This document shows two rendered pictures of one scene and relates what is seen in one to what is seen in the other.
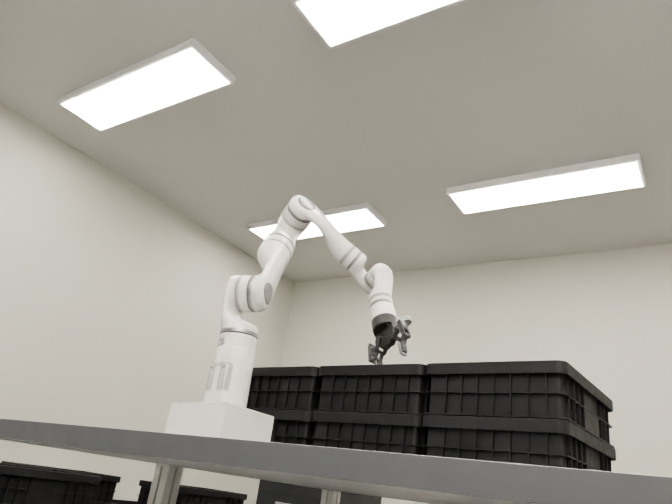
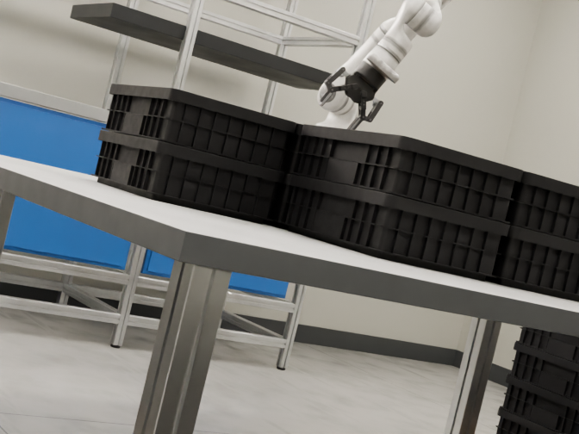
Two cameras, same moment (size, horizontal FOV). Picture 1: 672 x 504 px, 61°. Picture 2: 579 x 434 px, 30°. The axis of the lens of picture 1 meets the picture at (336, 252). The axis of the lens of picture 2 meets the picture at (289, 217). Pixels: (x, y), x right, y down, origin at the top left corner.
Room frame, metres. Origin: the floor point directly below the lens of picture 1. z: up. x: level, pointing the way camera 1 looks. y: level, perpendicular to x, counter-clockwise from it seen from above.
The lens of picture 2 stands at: (2.42, -2.63, 0.77)
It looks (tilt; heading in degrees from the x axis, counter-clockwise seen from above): 1 degrees down; 112
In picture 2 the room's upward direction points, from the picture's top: 14 degrees clockwise
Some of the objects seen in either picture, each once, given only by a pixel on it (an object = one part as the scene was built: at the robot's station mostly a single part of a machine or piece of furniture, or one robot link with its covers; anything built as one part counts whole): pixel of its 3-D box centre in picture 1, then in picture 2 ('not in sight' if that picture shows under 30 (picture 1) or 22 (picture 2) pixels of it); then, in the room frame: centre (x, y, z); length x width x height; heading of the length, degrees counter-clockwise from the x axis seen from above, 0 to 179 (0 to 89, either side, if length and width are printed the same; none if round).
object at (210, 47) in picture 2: not in sight; (215, 50); (0.22, 1.62, 1.32); 1.20 x 0.45 x 0.06; 55
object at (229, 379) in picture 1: (232, 372); not in sight; (1.36, 0.20, 0.87); 0.09 x 0.09 x 0.17; 49
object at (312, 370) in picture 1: (317, 387); not in sight; (1.67, 0.00, 0.92); 0.40 x 0.30 x 0.02; 141
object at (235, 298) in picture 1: (243, 308); (336, 111); (1.36, 0.21, 1.03); 0.09 x 0.09 x 0.17; 73
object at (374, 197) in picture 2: not in sight; (389, 226); (1.79, -0.49, 0.76); 0.40 x 0.30 x 0.12; 141
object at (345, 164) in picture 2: not in sight; (401, 176); (1.79, -0.49, 0.87); 0.40 x 0.30 x 0.11; 141
